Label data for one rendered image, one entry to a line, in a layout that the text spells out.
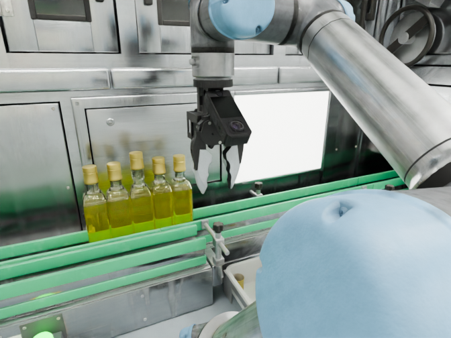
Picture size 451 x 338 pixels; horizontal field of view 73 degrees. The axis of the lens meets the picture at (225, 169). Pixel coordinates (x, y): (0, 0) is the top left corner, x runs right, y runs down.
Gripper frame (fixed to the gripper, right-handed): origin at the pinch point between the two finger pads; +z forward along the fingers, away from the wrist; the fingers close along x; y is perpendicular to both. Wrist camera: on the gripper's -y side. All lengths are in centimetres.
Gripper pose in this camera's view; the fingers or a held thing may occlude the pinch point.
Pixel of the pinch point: (218, 186)
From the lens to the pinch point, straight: 59.6
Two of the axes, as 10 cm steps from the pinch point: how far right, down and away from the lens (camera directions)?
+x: -9.0, 1.4, -4.1
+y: -4.3, -3.0, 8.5
